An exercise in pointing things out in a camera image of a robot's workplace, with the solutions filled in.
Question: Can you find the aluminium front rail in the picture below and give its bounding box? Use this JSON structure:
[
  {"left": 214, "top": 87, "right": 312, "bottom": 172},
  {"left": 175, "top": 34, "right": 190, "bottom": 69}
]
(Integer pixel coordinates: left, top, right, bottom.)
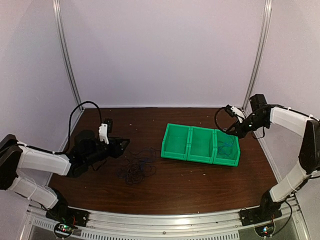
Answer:
[{"left": 24, "top": 194, "right": 307, "bottom": 240}]

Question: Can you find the round circuit board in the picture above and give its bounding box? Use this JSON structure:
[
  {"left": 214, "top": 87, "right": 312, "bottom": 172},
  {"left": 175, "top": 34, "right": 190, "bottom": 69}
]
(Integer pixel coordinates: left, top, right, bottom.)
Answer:
[
  {"left": 254, "top": 223, "right": 275, "bottom": 238},
  {"left": 53, "top": 223, "right": 74, "bottom": 238}
]

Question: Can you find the right black camera cable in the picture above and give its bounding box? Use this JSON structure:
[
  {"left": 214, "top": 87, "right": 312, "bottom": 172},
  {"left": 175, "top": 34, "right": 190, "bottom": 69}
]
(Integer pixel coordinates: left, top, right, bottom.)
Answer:
[{"left": 214, "top": 106, "right": 230, "bottom": 132}]

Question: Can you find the right aluminium frame post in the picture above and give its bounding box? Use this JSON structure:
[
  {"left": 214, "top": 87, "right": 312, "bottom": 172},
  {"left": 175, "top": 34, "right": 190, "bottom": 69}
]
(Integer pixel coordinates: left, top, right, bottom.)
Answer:
[{"left": 242, "top": 0, "right": 273, "bottom": 110}]

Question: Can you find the green plastic bin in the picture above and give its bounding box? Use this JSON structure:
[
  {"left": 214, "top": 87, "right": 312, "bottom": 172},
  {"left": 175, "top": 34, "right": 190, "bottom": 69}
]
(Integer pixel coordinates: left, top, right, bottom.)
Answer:
[
  {"left": 213, "top": 129, "right": 241, "bottom": 167},
  {"left": 161, "top": 123, "right": 191, "bottom": 161},
  {"left": 187, "top": 126, "right": 217, "bottom": 165}
]

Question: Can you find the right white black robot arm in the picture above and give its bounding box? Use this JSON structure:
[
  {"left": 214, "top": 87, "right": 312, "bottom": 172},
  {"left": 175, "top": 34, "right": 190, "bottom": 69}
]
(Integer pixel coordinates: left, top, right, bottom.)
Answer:
[{"left": 223, "top": 94, "right": 320, "bottom": 221}]

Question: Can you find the left green plastic bin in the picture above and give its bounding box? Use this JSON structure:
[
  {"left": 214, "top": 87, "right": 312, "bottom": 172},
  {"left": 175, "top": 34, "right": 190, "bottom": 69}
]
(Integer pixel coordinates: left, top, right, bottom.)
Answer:
[{"left": 161, "top": 123, "right": 191, "bottom": 161}]

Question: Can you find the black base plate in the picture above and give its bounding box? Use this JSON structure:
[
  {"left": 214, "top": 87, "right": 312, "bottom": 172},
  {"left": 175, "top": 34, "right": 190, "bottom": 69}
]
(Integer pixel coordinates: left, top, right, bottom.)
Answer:
[
  {"left": 45, "top": 208, "right": 89, "bottom": 227},
  {"left": 239, "top": 206, "right": 282, "bottom": 226}
]

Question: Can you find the left round circuit board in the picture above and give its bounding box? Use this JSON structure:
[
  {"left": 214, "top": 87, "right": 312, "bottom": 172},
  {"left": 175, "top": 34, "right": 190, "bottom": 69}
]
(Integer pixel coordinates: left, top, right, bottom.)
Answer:
[{"left": 53, "top": 223, "right": 74, "bottom": 238}]

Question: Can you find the black camera cable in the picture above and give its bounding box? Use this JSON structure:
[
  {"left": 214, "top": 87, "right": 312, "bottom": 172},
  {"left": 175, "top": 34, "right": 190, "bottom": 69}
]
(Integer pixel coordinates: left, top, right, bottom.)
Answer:
[
  {"left": 214, "top": 106, "right": 230, "bottom": 132},
  {"left": 14, "top": 101, "right": 103, "bottom": 155}
]

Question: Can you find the aluminium frame post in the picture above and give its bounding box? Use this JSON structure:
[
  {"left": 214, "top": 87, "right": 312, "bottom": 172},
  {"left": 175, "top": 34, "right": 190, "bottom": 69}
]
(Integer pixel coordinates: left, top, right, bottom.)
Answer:
[
  {"left": 242, "top": 0, "right": 273, "bottom": 110},
  {"left": 52, "top": 0, "right": 82, "bottom": 105}
]

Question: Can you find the right round circuit board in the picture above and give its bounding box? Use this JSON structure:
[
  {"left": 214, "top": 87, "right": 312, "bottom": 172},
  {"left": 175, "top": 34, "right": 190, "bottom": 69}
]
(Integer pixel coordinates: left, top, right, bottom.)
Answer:
[{"left": 254, "top": 223, "right": 275, "bottom": 238}]

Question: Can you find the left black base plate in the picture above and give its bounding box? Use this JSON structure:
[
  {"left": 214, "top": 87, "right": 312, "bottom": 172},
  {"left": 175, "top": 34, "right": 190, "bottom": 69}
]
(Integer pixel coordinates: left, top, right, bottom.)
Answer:
[{"left": 45, "top": 208, "right": 89, "bottom": 227}]

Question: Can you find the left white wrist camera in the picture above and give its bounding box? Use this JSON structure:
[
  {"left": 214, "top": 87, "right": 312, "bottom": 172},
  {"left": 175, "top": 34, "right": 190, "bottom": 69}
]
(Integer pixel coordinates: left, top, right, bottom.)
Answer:
[{"left": 98, "top": 118, "right": 113, "bottom": 145}]

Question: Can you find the right green plastic bin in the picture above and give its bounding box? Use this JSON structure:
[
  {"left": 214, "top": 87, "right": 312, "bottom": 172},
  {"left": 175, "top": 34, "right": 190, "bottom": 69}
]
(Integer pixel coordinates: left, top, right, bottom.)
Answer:
[{"left": 213, "top": 129, "right": 241, "bottom": 167}]

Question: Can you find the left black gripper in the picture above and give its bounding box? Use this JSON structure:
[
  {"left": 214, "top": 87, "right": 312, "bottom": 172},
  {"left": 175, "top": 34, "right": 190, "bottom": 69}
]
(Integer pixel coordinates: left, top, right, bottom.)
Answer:
[{"left": 84, "top": 136, "right": 130, "bottom": 166}]

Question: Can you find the left black camera cable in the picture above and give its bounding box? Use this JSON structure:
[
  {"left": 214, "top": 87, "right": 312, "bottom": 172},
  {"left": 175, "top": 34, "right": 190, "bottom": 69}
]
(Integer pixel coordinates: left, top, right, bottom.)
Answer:
[{"left": 14, "top": 101, "right": 103, "bottom": 155}]

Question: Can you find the middle green plastic bin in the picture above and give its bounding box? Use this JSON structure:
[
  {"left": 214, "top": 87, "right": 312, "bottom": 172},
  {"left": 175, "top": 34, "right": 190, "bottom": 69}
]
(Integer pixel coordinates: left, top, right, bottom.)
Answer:
[{"left": 187, "top": 126, "right": 217, "bottom": 165}]

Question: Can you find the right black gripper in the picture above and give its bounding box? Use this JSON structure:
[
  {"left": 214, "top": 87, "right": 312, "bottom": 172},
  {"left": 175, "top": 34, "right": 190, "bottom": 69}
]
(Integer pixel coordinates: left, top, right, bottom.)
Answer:
[{"left": 226, "top": 114, "right": 269, "bottom": 139}]

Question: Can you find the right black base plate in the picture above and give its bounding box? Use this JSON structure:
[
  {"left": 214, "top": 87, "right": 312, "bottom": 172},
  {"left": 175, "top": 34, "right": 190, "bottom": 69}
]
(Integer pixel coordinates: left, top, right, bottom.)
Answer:
[{"left": 239, "top": 206, "right": 282, "bottom": 226}]

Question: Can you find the left aluminium frame post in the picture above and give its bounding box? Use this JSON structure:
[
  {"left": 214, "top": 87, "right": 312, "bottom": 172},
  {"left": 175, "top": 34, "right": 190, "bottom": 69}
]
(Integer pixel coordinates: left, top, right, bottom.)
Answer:
[{"left": 52, "top": 0, "right": 82, "bottom": 105}]

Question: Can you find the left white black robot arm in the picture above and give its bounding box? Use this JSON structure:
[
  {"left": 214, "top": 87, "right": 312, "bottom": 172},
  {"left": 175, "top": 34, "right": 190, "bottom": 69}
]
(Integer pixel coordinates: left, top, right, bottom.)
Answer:
[{"left": 0, "top": 130, "right": 130, "bottom": 222}]

